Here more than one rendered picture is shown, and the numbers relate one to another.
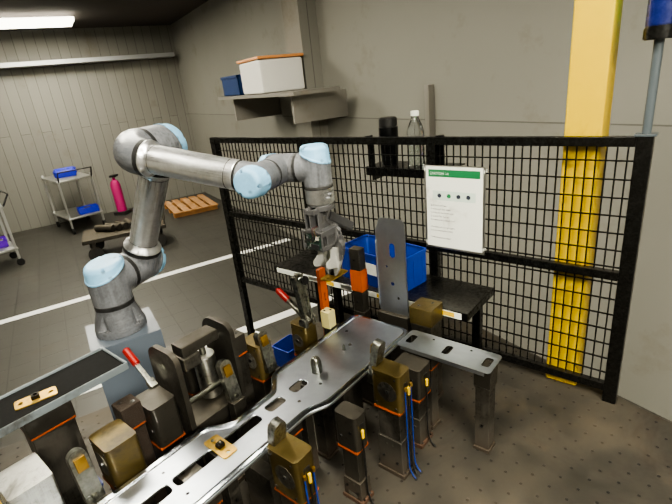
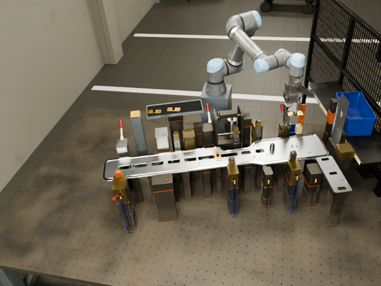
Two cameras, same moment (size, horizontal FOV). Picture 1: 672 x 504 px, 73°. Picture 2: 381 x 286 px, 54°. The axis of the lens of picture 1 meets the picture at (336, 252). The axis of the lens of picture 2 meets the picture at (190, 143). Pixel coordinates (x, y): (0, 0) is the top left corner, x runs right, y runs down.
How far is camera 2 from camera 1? 1.23 m
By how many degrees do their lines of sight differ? 43
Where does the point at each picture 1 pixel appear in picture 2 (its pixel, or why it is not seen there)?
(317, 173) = (293, 70)
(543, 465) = (347, 245)
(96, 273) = (210, 67)
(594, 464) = (370, 260)
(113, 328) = (211, 91)
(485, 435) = (331, 218)
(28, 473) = (163, 132)
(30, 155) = not seen: outside the picture
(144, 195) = not seen: hidden behind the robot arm
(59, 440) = (176, 125)
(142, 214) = (235, 47)
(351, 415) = (266, 172)
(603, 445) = not seen: outside the picture
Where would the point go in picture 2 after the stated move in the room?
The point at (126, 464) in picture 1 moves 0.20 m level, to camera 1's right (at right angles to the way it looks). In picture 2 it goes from (189, 144) to (213, 157)
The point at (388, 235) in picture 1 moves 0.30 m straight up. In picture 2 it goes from (342, 104) to (353, 57)
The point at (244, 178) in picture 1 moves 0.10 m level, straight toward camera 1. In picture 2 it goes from (257, 64) to (248, 72)
